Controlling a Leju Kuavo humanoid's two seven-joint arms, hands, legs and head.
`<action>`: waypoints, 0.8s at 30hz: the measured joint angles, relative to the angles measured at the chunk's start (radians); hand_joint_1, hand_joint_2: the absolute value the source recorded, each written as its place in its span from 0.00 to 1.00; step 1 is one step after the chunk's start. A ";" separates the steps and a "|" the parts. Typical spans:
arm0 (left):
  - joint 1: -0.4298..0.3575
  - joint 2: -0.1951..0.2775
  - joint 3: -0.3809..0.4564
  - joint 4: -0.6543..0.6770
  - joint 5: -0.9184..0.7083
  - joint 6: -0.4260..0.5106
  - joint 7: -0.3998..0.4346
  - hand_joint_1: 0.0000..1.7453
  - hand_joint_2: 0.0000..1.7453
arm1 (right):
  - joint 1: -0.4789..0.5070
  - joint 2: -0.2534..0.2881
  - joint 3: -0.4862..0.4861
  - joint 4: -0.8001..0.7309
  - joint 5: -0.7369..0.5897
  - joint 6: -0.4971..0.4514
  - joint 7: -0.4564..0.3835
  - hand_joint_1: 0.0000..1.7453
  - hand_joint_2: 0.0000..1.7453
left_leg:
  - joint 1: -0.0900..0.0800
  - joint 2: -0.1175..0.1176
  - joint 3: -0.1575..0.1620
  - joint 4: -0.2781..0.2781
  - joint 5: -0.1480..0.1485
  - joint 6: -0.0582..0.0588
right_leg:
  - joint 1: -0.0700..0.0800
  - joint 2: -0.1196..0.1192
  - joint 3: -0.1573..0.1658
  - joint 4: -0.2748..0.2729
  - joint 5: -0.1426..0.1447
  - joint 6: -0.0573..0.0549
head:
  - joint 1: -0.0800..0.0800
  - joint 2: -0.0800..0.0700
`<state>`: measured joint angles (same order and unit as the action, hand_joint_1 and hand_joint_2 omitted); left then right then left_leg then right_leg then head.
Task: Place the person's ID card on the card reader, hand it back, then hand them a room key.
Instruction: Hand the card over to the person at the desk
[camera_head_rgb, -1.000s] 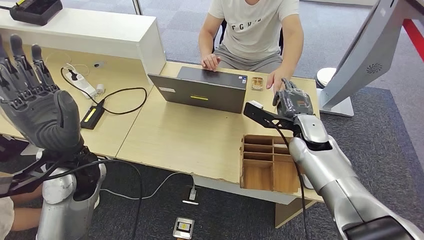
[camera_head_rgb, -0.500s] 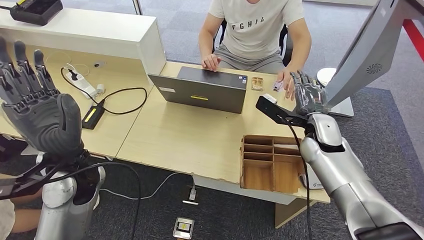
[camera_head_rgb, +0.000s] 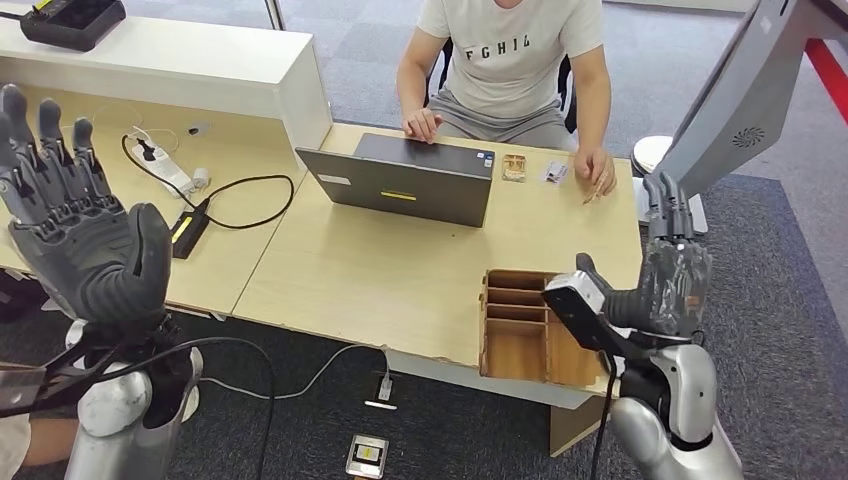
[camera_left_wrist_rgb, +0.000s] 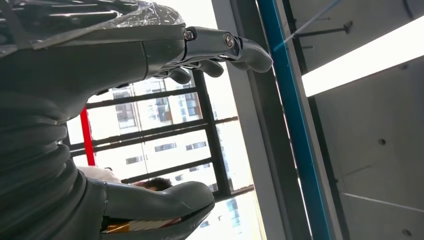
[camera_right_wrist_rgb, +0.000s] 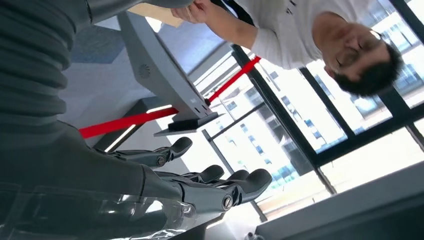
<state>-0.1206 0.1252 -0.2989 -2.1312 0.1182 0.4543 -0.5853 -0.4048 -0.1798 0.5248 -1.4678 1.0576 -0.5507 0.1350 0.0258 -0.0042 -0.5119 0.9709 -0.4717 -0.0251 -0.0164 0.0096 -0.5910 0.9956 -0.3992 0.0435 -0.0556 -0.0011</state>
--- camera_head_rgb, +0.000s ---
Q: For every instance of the wooden compartment organizer box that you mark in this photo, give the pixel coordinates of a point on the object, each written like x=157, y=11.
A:
x=517, y=351

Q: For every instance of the white power strip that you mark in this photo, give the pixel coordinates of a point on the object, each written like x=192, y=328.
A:
x=166, y=173

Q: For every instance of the black office chair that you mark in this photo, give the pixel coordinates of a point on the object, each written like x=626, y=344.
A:
x=566, y=86

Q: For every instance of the white shoe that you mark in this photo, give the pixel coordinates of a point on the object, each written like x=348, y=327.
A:
x=192, y=405

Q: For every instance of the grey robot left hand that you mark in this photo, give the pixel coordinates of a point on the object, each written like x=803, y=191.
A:
x=99, y=265

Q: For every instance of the person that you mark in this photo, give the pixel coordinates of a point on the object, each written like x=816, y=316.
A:
x=503, y=73
x=40, y=444

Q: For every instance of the round white base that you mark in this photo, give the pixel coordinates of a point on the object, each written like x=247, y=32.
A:
x=648, y=154

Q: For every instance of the white plug adapter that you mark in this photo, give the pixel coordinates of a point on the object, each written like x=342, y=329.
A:
x=385, y=389

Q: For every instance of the beige desk side panel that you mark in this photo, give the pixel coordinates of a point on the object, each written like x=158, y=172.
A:
x=573, y=424

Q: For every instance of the grey kiosk stand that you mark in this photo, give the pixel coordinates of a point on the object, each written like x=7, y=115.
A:
x=748, y=93

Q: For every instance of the white ID card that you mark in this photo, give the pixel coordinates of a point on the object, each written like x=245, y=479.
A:
x=555, y=173

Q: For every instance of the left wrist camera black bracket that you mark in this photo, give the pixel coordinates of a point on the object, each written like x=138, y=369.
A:
x=26, y=391

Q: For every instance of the small wooden card holder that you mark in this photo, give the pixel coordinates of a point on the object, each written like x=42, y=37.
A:
x=514, y=168

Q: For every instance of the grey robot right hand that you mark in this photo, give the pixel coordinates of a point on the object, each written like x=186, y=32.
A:
x=672, y=291

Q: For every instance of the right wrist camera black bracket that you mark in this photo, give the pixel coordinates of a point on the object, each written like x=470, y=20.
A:
x=576, y=318

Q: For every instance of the dark grey laptop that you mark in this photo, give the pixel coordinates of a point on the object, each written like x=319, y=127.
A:
x=411, y=182

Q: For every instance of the red bar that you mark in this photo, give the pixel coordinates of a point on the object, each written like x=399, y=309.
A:
x=831, y=76

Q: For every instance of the black desktop device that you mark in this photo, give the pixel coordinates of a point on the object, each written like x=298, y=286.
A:
x=69, y=23

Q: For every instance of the metal pole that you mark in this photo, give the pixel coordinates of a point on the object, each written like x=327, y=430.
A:
x=274, y=14

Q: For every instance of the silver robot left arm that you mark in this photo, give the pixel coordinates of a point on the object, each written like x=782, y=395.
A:
x=112, y=404

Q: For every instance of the silver device with screen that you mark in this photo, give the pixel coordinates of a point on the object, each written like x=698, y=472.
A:
x=366, y=457

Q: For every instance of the wrist camera black bracket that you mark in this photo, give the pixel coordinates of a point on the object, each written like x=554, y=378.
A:
x=26, y=391
x=576, y=318

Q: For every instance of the white charger plug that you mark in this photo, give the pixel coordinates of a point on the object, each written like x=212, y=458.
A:
x=201, y=177

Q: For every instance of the wooden room key card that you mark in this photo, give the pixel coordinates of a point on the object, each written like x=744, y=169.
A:
x=591, y=195

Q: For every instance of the black power adapter yellow label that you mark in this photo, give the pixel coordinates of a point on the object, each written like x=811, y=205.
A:
x=189, y=235

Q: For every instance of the white desk shelf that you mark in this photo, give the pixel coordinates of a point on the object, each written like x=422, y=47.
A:
x=166, y=60

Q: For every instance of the person's left hand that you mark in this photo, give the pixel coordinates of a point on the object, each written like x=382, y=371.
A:
x=596, y=169

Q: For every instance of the person's right hand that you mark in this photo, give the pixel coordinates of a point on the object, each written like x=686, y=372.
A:
x=422, y=126

